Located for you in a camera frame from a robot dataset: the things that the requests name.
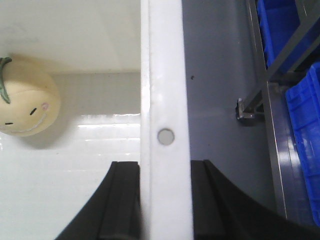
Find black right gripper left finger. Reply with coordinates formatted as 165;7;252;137
57;161;142;240

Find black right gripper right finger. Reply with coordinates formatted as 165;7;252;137
190;160;320;240

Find yellow smiling plush toy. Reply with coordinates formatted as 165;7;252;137
0;57;61;137

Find white plastic tote box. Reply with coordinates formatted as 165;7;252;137
0;0;194;240

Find blue plastic bin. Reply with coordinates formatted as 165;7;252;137
256;0;320;73
285;62;320;226

